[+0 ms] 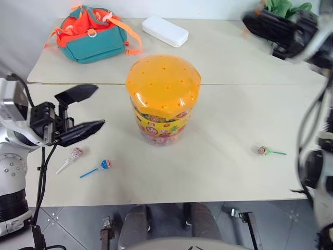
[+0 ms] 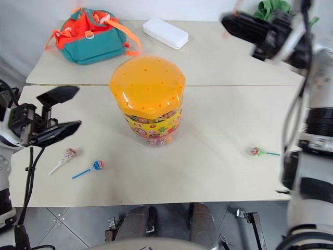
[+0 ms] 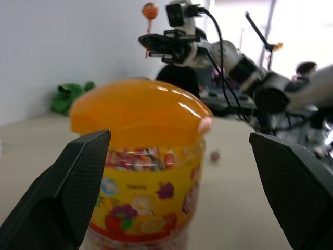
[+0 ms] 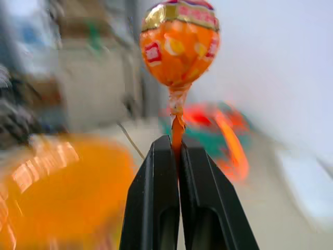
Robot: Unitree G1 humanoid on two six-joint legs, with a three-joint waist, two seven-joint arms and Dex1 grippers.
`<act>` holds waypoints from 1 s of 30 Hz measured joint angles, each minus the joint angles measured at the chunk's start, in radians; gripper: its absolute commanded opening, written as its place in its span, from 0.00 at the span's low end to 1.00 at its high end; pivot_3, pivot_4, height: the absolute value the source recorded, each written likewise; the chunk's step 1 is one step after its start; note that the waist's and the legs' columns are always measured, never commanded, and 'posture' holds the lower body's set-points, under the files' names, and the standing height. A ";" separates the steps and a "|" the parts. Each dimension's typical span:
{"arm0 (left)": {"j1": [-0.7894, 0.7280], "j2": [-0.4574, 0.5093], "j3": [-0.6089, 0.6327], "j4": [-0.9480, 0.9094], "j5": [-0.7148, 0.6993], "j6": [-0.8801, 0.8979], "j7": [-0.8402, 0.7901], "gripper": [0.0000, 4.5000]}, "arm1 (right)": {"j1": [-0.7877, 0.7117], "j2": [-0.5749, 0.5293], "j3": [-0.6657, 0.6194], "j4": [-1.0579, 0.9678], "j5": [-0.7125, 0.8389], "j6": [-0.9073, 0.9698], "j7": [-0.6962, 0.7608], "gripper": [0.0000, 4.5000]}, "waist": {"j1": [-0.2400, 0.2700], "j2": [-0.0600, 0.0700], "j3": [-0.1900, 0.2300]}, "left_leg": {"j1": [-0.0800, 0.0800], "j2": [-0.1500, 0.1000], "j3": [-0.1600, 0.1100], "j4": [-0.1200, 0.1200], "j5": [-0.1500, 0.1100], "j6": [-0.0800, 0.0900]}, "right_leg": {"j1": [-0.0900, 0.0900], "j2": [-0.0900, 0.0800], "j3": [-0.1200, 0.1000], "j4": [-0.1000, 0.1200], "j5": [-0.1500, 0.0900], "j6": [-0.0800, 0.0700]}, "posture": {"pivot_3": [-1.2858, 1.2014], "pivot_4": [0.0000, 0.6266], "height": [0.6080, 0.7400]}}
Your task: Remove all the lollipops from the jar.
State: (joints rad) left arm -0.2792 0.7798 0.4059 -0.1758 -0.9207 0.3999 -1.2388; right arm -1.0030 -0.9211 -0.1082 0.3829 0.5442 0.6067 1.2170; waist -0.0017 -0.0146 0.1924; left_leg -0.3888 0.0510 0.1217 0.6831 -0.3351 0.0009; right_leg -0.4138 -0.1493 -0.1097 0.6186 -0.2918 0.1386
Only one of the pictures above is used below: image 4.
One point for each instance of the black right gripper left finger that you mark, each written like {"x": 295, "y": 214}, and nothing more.
{"x": 148, "y": 198}

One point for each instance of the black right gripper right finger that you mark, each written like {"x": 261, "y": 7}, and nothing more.
{"x": 208, "y": 198}

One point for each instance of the orange lollipop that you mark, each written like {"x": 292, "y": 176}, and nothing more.
{"x": 179, "y": 52}

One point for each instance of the red green snack packet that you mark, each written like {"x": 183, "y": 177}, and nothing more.
{"x": 221, "y": 135}

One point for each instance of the orange plastic bag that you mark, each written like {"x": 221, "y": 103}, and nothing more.
{"x": 65, "y": 192}

